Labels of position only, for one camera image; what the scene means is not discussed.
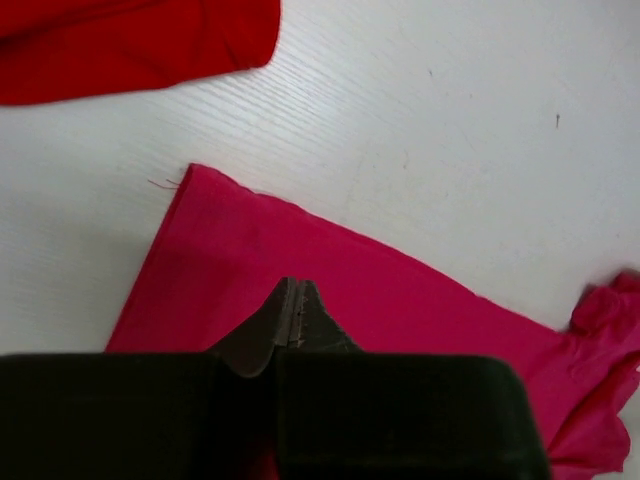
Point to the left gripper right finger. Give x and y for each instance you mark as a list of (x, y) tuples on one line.
[(343, 413)]

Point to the red t shirt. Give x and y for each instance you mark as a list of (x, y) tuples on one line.
[(61, 50)]

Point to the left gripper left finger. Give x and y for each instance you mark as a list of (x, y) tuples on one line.
[(203, 415)]

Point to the magenta t shirt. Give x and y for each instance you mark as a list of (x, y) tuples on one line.
[(222, 248)]

